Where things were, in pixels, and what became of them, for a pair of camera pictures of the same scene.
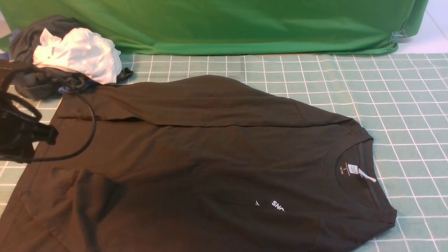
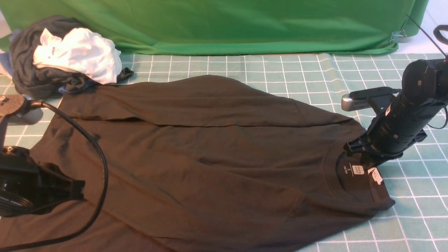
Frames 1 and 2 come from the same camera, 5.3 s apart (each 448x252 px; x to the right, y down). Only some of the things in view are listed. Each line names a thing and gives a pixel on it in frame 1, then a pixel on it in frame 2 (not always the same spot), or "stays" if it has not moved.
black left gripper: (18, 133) → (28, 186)
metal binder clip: (398, 36) stays
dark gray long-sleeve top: (202, 163) stays
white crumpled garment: (81, 51) stays
